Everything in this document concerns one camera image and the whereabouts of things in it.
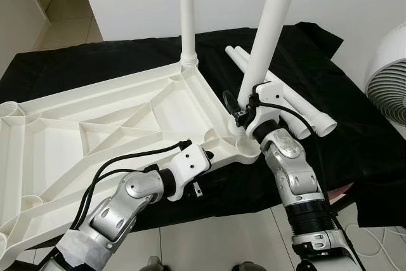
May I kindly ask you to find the white plastic table top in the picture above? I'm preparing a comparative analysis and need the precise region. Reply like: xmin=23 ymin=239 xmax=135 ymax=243
xmin=0 ymin=55 xmax=262 ymax=254

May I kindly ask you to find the black cloth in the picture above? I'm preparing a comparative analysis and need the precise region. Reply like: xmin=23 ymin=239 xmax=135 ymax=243
xmin=0 ymin=22 xmax=406 ymax=234

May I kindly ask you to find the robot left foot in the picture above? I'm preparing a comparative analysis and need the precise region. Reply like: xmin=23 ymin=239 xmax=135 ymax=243
xmin=143 ymin=257 xmax=163 ymax=271

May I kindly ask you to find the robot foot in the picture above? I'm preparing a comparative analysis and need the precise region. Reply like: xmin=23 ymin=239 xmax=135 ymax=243
xmin=143 ymin=257 xmax=163 ymax=271
xmin=232 ymin=261 xmax=267 ymax=271

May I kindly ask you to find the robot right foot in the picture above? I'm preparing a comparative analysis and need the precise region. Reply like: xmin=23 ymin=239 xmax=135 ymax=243
xmin=232 ymin=261 xmax=267 ymax=271

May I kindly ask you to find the pink plastic stool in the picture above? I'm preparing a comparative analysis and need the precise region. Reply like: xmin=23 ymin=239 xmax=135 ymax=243
xmin=330 ymin=182 xmax=356 ymax=197

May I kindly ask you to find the white round fan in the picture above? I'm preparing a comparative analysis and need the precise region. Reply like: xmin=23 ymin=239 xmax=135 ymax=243
xmin=365 ymin=22 xmax=406 ymax=126

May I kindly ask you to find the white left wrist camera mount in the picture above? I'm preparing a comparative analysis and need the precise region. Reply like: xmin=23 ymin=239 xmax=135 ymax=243
xmin=166 ymin=141 xmax=213 ymax=202

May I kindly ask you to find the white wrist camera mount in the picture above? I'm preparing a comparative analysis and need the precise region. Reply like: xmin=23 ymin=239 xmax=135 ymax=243
xmin=244 ymin=83 xmax=286 ymax=138
xmin=166 ymin=141 xmax=213 ymax=202

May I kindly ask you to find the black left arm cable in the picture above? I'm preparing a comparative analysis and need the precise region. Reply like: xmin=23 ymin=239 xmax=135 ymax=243
xmin=69 ymin=140 xmax=193 ymax=230

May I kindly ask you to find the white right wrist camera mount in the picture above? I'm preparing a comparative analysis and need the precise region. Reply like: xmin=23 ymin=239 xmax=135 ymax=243
xmin=244 ymin=83 xmax=286 ymax=138

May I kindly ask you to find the thin white cable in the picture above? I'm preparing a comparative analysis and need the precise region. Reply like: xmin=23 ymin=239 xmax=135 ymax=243
xmin=346 ymin=223 xmax=406 ymax=265

